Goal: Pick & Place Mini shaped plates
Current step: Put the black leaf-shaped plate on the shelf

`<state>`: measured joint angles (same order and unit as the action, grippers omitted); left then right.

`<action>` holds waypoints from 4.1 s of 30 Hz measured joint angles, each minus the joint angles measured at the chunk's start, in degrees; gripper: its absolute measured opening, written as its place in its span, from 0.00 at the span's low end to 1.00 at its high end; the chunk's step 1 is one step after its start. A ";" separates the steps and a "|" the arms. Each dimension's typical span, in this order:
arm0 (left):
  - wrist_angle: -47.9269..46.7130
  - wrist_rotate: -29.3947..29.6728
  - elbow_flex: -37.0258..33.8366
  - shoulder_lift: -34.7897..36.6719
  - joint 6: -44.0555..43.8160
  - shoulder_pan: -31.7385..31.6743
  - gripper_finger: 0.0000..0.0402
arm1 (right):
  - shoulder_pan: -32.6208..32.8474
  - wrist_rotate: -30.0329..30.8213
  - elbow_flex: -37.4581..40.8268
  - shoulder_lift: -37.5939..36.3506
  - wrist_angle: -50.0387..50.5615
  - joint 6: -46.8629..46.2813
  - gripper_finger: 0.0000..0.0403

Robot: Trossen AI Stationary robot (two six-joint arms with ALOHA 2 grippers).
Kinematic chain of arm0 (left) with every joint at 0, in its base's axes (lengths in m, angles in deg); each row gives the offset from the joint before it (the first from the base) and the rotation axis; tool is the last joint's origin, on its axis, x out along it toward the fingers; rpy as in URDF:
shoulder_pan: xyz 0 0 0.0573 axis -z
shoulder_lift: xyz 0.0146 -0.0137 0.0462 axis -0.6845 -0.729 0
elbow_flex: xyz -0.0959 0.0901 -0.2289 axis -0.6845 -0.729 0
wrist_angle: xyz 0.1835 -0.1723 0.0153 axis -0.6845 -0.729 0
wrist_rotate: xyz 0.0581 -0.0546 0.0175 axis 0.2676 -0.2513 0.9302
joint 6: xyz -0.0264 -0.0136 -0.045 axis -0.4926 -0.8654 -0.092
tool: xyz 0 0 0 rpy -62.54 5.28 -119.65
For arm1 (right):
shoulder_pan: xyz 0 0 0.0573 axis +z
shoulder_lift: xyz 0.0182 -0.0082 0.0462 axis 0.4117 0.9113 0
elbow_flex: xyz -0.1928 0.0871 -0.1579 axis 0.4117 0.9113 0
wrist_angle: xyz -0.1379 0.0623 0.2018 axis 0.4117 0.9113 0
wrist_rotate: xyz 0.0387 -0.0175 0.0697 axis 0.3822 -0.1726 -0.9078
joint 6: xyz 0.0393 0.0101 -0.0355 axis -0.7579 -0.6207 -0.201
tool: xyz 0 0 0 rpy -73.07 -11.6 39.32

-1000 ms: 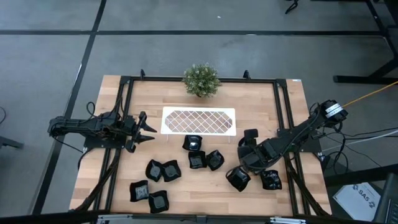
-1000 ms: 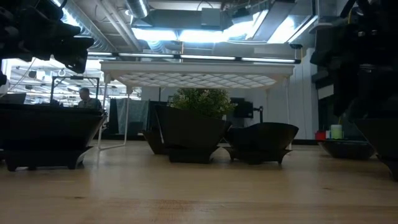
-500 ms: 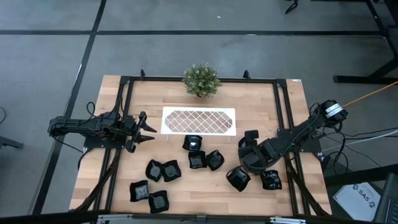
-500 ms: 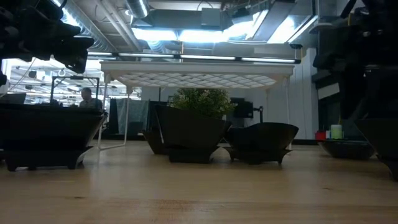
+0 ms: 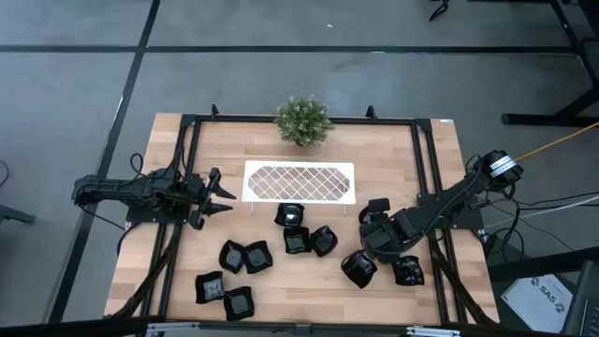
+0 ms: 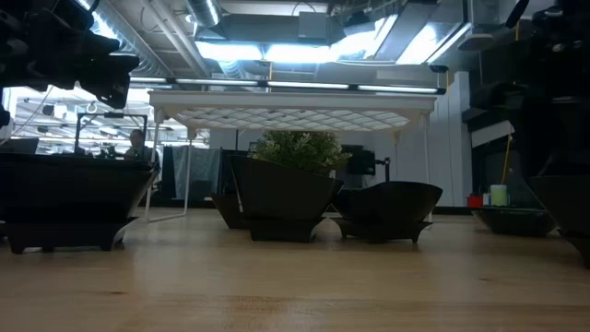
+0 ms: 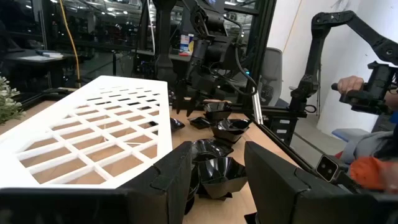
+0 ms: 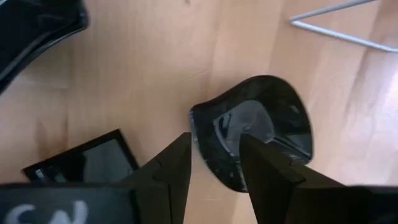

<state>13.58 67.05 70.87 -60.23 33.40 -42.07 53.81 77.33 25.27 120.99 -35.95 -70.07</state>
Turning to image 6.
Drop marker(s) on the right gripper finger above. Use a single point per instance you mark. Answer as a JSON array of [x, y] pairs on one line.
[[567, 64], [502, 101]]

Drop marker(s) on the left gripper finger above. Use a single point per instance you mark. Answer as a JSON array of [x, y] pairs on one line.
[[55, 60], [113, 80]]

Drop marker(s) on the small square black plate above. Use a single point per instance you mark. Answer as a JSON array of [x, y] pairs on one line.
[[281, 198], [569, 207]]

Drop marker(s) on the grey round ceiling fixture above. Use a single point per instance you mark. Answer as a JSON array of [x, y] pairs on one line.
[[475, 41]]

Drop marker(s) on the person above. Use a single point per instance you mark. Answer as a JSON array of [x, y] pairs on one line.
[[137, 146]]

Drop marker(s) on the pale green cup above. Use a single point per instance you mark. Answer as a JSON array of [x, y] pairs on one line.
[[499, 195]]

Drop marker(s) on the red cup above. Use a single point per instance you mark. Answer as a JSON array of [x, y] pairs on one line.
[[475, 201]]

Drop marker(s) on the grey fabric partition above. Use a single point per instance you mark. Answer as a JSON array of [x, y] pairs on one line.
[[193, 170]]

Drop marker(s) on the black monitor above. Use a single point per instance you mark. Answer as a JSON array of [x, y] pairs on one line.
[[362, 162]]

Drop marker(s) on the artificial green potted plant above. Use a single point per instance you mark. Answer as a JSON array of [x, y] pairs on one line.
[[299, 150]]

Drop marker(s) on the black metal frame stand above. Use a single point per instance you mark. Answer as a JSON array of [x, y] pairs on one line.
[[110, 114]]

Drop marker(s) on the silver ribbed air duct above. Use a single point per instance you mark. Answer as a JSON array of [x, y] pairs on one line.
[[138, 55]]

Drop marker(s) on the silver round air duct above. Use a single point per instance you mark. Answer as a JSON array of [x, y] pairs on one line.
[[205, 11]]

